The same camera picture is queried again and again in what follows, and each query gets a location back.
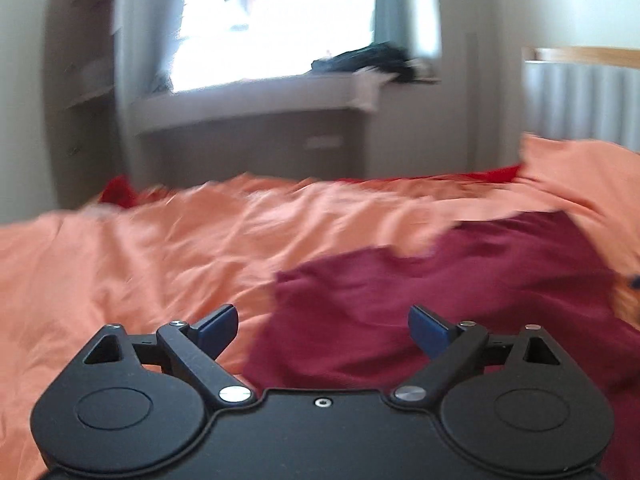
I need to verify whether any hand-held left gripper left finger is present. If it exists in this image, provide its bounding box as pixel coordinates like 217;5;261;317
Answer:
82;303;252;409

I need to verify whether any grey wardrobe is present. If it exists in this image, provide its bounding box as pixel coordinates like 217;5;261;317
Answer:
44;0;123;203

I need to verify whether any grey-blue curtain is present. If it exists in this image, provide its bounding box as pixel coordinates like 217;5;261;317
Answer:
374;0;444;61
114;0;193;108

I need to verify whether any white hanging cloth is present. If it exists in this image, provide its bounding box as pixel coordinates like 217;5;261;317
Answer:
351;65;402;112

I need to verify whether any orange blanket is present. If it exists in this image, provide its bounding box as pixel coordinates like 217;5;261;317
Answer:
0;132;640;480

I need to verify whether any wooden shelf board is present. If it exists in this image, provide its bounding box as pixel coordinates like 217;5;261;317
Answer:
521;46;640;69

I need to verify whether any pile of dark clothes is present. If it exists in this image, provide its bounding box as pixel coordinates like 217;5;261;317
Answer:
310;42;442;84

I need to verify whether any grey window bench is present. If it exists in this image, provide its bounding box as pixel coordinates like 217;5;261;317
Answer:
131;71;398;182

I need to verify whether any white radiator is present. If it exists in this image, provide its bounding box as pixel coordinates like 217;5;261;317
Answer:
522;60;640;154

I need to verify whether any maroon garment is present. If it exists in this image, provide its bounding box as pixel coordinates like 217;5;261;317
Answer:
242;210;640;480

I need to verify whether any bright window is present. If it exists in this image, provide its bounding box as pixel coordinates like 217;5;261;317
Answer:
170;0;378;93

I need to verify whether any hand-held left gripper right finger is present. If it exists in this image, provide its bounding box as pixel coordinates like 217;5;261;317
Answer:
392;304;562;409

